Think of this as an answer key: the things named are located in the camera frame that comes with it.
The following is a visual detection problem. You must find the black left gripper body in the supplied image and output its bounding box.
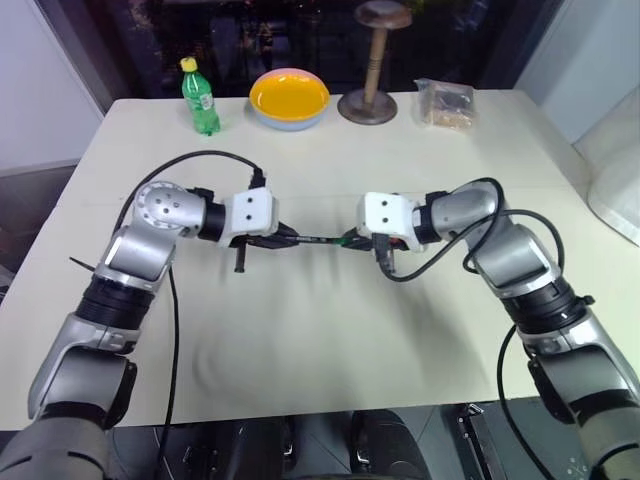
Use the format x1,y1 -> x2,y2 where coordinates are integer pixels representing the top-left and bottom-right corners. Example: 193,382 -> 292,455
227,236 -> 262,275

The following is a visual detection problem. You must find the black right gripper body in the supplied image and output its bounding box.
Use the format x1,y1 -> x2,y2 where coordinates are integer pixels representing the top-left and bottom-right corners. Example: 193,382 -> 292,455
369,234 -> 408,251

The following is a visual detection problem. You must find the black marker pen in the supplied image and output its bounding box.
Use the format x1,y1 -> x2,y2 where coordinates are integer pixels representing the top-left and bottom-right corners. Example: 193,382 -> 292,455
294,235 -> 346,247

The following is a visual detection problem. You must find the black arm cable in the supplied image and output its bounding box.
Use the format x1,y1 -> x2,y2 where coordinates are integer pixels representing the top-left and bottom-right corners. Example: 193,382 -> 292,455
372,177 -> 571,466
117,149 -> 269,456

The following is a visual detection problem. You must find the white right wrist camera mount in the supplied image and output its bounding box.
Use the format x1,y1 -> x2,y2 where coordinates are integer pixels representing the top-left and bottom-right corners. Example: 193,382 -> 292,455
354,191 -> 427,252

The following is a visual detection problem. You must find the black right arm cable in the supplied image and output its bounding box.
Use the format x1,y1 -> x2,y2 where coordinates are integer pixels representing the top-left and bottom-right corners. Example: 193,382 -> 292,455
372,177 -> 571,466

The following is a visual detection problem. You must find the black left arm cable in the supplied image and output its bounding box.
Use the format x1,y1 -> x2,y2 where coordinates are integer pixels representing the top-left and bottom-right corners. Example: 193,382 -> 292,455
117,149 -> 269,456

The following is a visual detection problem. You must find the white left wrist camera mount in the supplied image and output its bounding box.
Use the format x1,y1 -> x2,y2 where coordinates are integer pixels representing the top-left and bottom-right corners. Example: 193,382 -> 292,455
221,185 -> 280,249

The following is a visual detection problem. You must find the yellow bowl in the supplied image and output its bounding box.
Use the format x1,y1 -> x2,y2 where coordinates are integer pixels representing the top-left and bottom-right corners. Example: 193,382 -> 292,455
248,70 -> 331,123

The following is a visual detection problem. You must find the light blue bowl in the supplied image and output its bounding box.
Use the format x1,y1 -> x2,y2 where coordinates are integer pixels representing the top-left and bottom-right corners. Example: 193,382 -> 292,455
251,105 -> 327,133

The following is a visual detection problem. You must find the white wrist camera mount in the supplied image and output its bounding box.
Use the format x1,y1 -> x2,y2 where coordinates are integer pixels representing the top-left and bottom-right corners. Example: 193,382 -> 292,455
221,185 -> 280,249
354,191 -> 427,252

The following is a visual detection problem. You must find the clear bag of snacks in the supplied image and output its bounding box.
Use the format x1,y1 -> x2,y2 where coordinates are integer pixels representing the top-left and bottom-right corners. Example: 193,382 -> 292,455
412,78 -> 479,133

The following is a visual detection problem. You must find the black box with port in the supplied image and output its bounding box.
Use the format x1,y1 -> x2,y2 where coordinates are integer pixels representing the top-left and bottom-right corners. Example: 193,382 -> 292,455
453,399 -> 507,480

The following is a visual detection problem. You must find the green bottle with yellow cap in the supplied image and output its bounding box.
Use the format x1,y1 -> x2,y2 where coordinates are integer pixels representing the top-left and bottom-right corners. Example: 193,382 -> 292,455
179,56 -> 222,137

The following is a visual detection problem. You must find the brown wooden hat stand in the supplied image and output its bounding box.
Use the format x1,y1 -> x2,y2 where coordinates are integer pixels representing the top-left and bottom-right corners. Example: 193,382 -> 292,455
336,0 -> 414,126

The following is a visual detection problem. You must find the dark rounded shape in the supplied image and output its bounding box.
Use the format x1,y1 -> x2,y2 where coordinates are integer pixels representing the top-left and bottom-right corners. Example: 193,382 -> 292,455
348,408 -> 434,480

